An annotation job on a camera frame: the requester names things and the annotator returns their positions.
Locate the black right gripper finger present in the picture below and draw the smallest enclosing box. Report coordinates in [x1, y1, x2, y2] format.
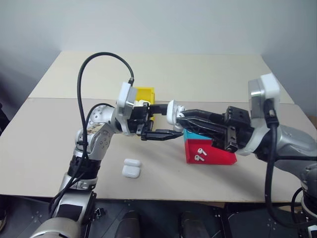
[175, 117, 228, 142]
[182, 108, 227, 122]

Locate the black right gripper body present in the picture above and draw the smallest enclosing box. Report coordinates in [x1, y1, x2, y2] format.
[211, 106, 255, 152]

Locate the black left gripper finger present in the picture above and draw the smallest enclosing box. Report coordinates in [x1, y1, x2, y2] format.
[141, 128, 186, 142]
[149, 103, 170, 117]

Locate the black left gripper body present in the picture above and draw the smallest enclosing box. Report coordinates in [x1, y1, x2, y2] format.
[128, 102, 156, 141]

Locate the yellow plastic bin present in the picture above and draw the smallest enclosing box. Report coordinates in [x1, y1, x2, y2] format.
[133, 86, 157, 122]

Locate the blue plastic tray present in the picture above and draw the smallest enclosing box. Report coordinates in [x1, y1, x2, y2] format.
[183, 128, 214, 145]

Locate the red plastic tray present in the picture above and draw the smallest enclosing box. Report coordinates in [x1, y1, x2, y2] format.
[184, 138, 238, 165]

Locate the black metal stand platform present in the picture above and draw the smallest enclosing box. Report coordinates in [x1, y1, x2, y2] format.
[0, 194, 317, 238]

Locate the dark rounded shape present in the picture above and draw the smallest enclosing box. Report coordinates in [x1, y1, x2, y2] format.
[120, 210, 142, 238]
[180, 210, 206, 238]

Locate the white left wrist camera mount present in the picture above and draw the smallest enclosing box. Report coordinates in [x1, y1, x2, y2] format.
[115, 81, 138, 136]

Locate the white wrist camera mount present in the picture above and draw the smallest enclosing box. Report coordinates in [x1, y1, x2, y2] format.
[115, 81, 138, 136]
[237, 73, 282, 157]

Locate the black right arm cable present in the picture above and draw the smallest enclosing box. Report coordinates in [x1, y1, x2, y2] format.
[263, 99, 317, 228]

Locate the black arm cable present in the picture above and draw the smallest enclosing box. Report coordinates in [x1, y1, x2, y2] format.
[263, 99, 317, 228]
[48, 51, 136, 218]

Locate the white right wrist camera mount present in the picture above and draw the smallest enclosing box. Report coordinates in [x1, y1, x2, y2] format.
[237, 73, 282, 157]

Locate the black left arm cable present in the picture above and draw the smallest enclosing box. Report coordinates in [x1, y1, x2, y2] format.
[48, 51, 136, 218]

